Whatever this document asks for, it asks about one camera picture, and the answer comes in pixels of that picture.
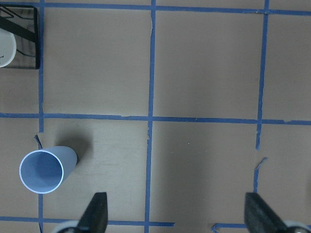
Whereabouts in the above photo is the white mug with face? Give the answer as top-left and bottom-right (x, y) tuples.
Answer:
(0, 29), (17, 67)

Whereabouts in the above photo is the light blue plastic cup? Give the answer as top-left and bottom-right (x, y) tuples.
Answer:
(19, 146), (77, 194)

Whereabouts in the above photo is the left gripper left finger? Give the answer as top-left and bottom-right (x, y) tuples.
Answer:
(75, 192), (108, 233)

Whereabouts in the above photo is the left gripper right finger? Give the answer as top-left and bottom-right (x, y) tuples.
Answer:
(244, 192), (287, 233)

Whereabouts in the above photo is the black wire mug rack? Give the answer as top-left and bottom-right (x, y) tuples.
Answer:
(0, 3), (41, 69)

